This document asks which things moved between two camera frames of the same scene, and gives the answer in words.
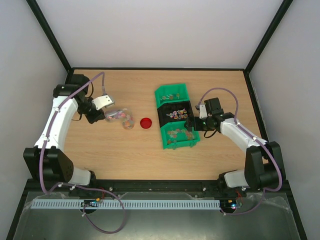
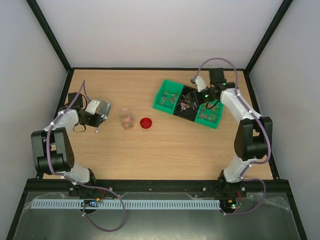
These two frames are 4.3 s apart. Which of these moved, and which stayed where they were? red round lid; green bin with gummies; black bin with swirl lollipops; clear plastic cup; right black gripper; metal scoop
Moved: metal scoop; black bin with swirl lollipops; green bin with gummies; right black gripper
Stayed: red round lid; clear plastic cup
